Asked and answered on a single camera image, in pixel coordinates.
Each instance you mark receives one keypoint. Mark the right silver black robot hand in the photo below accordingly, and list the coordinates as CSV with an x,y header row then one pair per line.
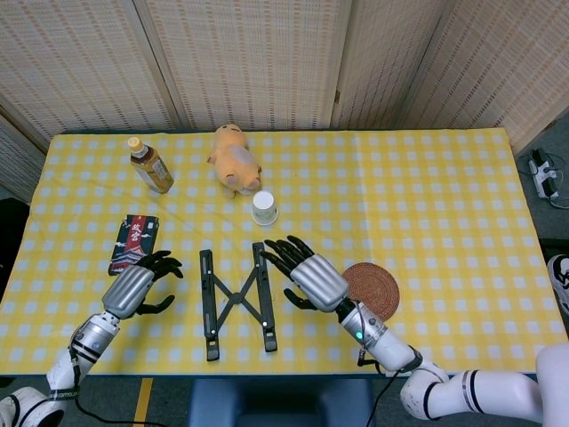
x,y
320,282

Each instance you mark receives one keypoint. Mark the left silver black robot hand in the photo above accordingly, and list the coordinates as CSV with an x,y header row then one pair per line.
x,y
126,291

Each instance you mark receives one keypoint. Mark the black folding stand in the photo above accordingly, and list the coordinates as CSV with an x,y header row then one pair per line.
x,y
209,311

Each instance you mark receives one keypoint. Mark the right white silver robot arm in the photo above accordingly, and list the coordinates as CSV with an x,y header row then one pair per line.
x,y
391,351

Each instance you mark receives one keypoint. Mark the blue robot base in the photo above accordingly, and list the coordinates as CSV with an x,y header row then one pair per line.
x,y
275,400

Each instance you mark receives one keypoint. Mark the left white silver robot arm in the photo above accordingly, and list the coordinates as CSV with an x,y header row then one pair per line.
x,y
89,338

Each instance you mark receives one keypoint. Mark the dark printed box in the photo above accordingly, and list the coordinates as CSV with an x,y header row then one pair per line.
x,y
133,236

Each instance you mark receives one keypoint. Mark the brown woven round coaster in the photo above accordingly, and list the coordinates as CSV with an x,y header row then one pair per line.
x,y
378,289

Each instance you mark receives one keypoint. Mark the white paper cup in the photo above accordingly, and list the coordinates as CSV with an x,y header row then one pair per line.
x,y
264,209

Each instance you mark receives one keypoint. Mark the yellow floor tape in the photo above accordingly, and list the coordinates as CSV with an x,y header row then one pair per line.
x,y
143,400

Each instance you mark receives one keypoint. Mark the yellow checkered tablecloth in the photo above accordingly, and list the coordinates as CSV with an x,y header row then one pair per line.
x,y
400,200

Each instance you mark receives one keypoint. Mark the yellow cap tea bottle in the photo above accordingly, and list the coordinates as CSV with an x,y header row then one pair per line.
x,y
153,171

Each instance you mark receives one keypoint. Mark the black bulky object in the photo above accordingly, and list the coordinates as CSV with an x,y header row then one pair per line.
x,y
11,240

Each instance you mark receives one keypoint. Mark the orange plush toy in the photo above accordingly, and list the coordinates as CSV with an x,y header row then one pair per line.
x,y
233,160

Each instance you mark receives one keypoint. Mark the woven folding screen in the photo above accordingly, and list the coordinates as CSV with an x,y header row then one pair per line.
x,y
244,66

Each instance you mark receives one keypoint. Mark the black and white shoe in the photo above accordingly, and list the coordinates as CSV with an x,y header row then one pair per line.
x,y
560,284

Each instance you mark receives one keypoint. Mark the white power strip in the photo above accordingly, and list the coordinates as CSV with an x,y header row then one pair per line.
x,y
542,178

